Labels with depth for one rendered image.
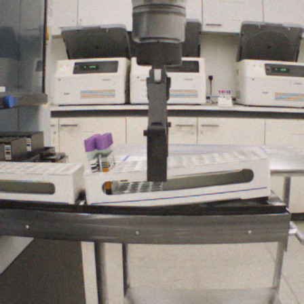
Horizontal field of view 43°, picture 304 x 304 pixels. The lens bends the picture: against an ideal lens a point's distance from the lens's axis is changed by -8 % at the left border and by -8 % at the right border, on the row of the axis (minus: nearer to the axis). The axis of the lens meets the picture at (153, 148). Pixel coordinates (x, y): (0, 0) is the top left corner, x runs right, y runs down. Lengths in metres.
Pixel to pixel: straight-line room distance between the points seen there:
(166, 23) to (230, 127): 2.40
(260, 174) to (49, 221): 0.35
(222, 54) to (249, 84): 0.69
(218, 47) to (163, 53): 3.01
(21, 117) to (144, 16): 0.74
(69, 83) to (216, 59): 1.33
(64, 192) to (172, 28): 0.31
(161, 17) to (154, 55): 0.06
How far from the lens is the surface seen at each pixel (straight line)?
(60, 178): 0.66
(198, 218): 0.63
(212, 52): 3.63
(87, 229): 0.65
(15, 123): 1.31
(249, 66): 3.08
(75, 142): 3.07
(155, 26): 0.63
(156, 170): 0.61
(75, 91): 3.05
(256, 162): 0.64
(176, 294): 1.49
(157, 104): 0.58
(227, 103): 2.95
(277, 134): 3.08
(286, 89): 3.09
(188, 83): 2.97
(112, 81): 2.99
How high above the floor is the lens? 0.99
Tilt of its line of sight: 8 degrees down
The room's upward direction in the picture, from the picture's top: straight up
